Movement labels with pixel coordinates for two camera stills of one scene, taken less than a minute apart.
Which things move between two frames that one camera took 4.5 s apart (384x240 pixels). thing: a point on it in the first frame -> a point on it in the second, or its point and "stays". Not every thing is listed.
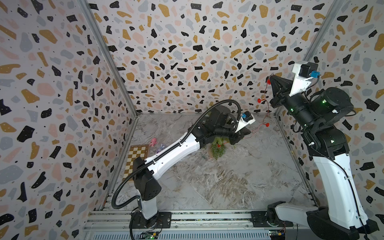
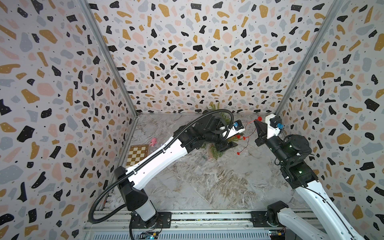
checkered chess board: [135, 151] stays
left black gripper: [239, 136] -> [226, 145]
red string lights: [259, 100] -> [245, 138]
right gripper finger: [280, 85] -> [261, 128]
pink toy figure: [153, 142] stays
